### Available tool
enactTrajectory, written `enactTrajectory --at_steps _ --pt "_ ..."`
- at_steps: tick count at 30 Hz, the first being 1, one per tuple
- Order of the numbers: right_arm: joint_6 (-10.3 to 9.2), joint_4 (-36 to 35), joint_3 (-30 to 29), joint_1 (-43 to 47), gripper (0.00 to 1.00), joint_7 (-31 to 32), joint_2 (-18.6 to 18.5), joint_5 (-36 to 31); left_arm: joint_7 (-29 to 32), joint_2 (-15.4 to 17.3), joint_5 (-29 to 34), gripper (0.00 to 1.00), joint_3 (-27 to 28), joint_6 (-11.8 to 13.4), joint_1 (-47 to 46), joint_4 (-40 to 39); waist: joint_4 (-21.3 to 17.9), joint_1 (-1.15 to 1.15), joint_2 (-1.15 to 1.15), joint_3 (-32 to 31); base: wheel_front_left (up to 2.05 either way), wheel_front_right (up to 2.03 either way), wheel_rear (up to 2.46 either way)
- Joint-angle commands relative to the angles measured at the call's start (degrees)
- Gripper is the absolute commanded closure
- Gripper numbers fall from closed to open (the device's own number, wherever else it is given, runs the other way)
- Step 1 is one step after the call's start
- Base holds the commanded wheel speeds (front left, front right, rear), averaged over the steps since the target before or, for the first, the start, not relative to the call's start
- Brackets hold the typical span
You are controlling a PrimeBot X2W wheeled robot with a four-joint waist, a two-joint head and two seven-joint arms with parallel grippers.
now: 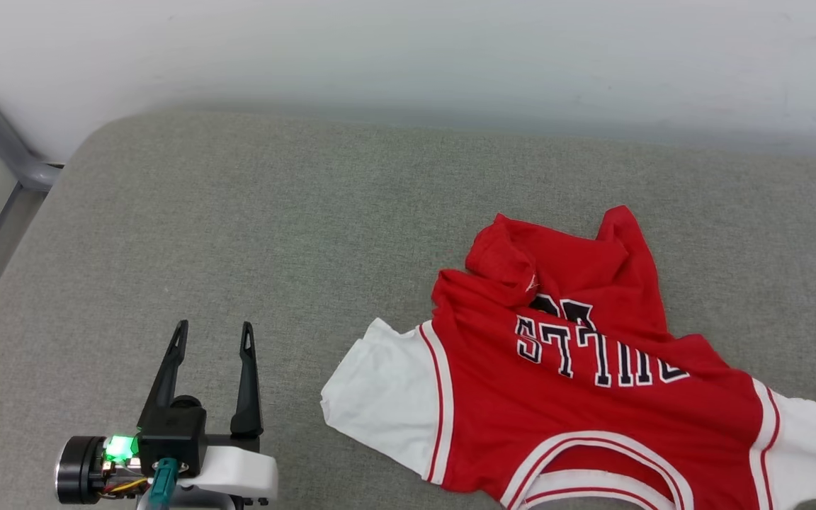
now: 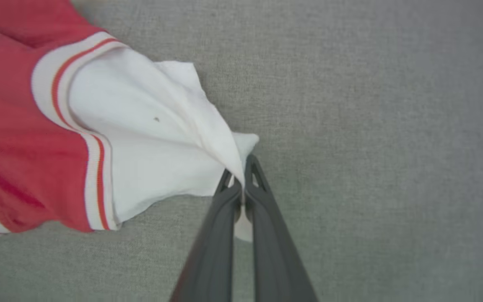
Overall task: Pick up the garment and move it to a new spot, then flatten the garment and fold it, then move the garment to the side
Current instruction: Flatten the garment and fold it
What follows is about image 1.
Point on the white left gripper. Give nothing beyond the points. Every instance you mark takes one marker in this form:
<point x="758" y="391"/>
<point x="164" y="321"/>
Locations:
<point x="238" y="471"/>

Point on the red white basketball jersey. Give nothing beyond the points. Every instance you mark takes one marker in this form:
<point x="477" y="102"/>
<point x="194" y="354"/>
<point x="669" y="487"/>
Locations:
<point x="592" y="411"/>

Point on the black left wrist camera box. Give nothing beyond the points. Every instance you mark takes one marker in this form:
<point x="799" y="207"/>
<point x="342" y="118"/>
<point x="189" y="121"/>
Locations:
<point x="174" y="435"/>

